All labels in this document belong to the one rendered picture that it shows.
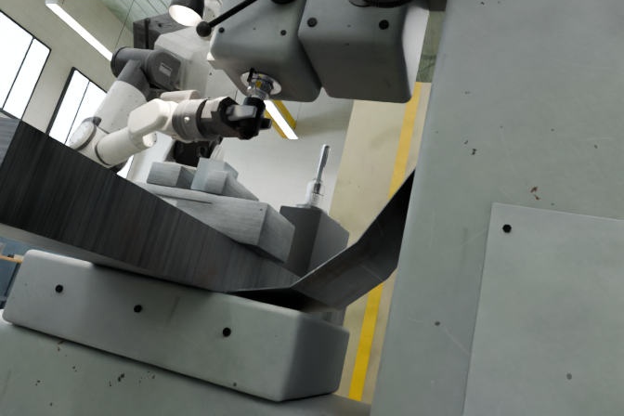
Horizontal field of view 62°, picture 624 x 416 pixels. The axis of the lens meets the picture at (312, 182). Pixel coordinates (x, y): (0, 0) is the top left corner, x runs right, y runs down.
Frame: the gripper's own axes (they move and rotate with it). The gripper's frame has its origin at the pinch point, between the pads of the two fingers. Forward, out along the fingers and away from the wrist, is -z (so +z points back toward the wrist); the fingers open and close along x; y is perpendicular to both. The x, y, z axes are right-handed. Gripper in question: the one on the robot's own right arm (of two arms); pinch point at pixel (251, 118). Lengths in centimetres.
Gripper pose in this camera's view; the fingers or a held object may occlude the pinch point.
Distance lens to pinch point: 104.3
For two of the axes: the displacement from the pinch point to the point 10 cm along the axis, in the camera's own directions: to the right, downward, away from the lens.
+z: -8.4, -0.4, 5.4
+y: -2.1, 9.4, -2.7
